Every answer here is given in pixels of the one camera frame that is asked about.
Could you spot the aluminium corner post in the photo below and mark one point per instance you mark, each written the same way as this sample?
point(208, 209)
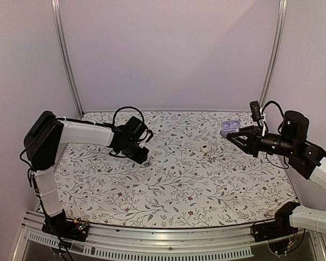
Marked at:
point(282, 9)
point(59, 28)

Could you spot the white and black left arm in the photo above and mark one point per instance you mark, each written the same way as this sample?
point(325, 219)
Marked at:
point(51, 135)

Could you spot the white earbud charging case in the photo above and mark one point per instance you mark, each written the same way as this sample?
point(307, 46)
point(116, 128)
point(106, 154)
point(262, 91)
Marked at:
point(205, 148)

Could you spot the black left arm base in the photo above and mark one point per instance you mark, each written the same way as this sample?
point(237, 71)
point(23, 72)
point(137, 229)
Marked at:
point(60, 226)

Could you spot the right aluminium corner post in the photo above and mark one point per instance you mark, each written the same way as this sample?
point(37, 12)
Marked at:
point(282, 9)

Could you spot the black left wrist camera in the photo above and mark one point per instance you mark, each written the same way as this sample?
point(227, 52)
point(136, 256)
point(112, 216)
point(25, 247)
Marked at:
point(148, 136)

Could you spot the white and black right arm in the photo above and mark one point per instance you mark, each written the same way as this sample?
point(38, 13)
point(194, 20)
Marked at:
point(307, 159)

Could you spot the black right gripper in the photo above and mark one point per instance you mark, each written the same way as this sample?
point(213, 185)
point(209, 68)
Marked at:
point(251, 131)

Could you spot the floral patterned table mat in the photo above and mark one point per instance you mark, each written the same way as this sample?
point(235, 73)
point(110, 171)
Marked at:
point(178, 186)

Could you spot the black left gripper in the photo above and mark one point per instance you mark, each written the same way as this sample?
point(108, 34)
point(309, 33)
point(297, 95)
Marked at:
point(140, 159)

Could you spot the left aluminium corner post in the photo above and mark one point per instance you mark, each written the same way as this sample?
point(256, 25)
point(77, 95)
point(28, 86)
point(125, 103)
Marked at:
point(59, 28)

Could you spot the aluminium frame rail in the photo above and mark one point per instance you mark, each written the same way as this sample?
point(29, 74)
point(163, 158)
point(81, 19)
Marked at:
point(106, 242)

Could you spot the purple earbud charging case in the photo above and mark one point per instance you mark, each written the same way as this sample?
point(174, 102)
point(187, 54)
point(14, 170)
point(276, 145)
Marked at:
point(231, 126)

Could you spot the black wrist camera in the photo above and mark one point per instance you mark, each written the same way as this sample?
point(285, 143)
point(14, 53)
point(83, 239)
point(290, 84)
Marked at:
point(148, 136)
point(258, 116)

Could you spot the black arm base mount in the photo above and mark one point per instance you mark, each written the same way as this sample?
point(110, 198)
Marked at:
point(279, 227)

